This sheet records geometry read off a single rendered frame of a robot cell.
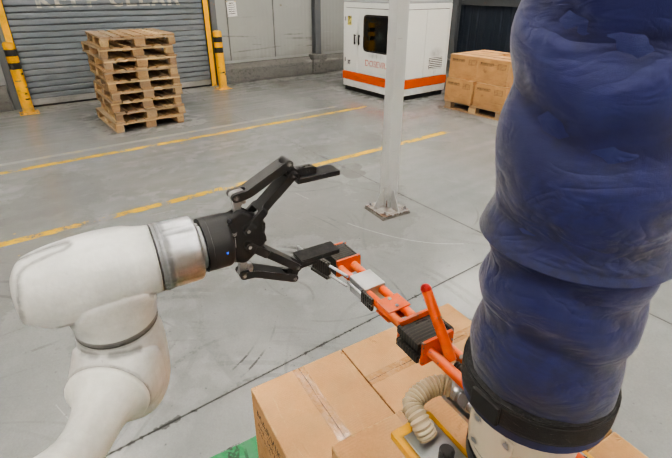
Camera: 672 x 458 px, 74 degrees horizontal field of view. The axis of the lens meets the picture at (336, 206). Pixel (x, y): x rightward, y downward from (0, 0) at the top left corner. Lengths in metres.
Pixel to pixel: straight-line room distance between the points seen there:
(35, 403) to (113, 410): 2.28
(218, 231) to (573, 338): 0.46
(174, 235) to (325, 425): 1.23
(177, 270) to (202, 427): 1.92
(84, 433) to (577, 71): 0.63
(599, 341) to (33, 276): 0.65
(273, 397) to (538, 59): 1.52
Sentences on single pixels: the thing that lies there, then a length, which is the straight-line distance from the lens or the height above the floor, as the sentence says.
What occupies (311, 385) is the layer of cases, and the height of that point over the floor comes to 0.54.
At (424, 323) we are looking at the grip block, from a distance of 1.01.
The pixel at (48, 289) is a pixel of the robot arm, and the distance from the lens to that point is 0.58.
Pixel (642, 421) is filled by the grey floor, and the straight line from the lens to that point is 2.84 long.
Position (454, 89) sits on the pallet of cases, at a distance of 8.12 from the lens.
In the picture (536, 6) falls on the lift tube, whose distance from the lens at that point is 0.55.
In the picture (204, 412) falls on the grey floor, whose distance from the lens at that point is 2.53.
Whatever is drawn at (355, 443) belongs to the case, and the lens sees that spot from 1.18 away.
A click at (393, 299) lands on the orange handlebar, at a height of 1.25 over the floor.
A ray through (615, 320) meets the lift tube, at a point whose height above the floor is 1.53.
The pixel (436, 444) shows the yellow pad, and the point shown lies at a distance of 0.97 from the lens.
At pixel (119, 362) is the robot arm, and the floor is 1.48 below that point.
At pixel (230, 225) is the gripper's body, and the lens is 0.63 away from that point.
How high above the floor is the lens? 1.89
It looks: 26 degrees down
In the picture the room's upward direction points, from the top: straight up
